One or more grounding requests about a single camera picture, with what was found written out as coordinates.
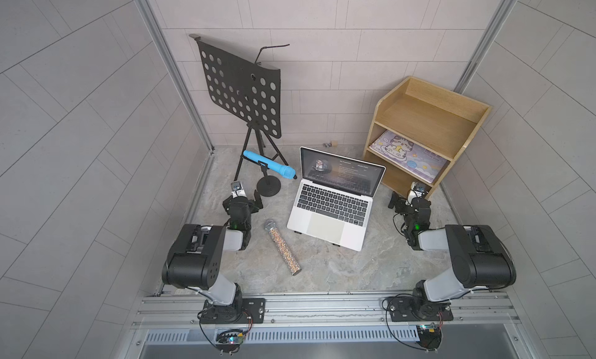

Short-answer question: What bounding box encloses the black perforated music stand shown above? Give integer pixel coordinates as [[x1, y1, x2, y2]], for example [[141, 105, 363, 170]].
[[191, 34, 289, 180]]

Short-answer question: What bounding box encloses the silver laptop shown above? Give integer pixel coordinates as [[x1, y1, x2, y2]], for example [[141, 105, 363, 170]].
[[287, 146, 386, 251]]

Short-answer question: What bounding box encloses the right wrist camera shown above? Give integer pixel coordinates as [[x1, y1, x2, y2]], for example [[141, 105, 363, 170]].
[[408, 182, 428, 202]]

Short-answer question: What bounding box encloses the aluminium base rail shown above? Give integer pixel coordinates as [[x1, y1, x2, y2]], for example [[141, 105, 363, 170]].
[[128, 292, 520, 343]]

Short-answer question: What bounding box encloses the black folding laptop stand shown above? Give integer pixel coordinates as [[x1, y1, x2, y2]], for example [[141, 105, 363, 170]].
[[293, 231, 341, 247]]

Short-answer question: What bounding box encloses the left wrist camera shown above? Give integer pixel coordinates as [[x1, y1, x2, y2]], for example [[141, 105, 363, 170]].
[[231, 181, 246, 198]]

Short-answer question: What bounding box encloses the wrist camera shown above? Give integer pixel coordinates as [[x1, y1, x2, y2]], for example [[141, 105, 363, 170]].
[[231, 181, 246, 198], [408, 182, 428, 202]]

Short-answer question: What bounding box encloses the black round-base microphone stand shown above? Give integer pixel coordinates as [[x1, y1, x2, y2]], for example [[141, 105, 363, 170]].
[[245, 158, 281, 197]]

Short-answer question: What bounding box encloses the controller board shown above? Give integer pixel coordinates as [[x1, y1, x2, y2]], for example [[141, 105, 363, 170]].
[[416, 324, 442, 351], [216, 329, 247, 354]]

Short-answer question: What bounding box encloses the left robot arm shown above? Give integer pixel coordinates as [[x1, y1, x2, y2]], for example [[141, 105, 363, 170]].
[[161, 192, 265, 324]]

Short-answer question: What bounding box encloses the left controller board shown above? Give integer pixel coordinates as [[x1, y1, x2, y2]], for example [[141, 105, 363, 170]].
[[216, 329, 247, 354]]

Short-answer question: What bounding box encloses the small debris by wall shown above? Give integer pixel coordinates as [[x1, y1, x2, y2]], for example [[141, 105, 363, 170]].
[[323, 140, 338, 148]]

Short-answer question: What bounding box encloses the right controller board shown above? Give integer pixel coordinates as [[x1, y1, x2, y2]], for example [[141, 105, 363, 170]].
[[416, 324, 442, 351]]

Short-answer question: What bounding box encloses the purple cat sketchbook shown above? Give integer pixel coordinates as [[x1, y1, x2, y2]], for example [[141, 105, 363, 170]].
[[369, 130, 448, 184]]

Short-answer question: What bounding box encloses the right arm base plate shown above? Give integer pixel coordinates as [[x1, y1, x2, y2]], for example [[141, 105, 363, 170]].
[[385, 294, 454, 323]]

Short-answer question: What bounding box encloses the wooden shelf unit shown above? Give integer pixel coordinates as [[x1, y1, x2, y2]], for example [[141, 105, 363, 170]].
[[363, 77, 492, 197]]

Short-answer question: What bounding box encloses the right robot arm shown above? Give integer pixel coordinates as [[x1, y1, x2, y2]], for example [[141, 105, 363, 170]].
[[386, 192, 516, 322]]

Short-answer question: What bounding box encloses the glass tube of beads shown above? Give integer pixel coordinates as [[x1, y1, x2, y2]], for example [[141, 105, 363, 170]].
[[264, 219, 301, 276]]

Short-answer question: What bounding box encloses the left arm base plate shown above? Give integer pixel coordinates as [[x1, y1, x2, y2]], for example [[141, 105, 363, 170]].
[[200, 298, 266, 325]]

